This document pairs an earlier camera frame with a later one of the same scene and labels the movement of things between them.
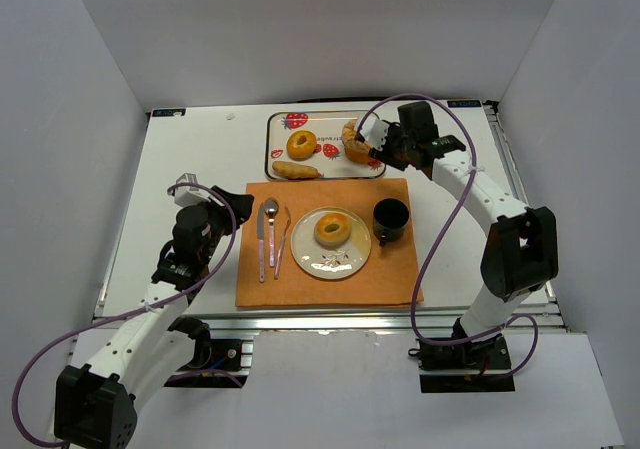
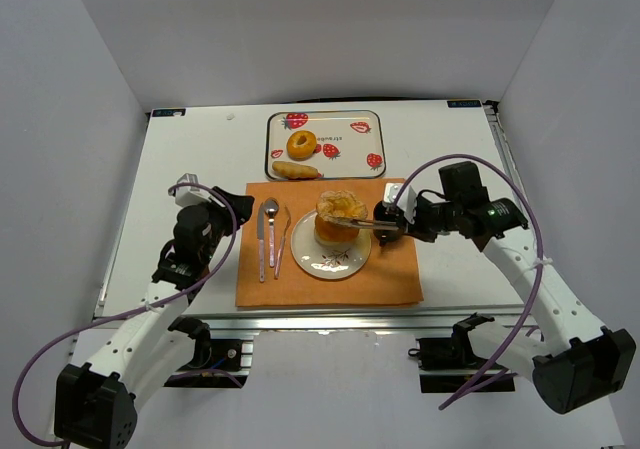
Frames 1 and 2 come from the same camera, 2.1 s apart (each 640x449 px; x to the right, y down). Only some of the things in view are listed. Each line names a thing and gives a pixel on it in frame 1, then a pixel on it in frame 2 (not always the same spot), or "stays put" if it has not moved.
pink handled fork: x=281 y=247 stays put
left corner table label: x=168 y=112 stays put
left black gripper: x=223 y=209 stays put
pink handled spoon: x=271 y=209 stays put
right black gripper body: x=388 y=151 → x=385 y=221
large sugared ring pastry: x=357 y=151 → x=340 y=207
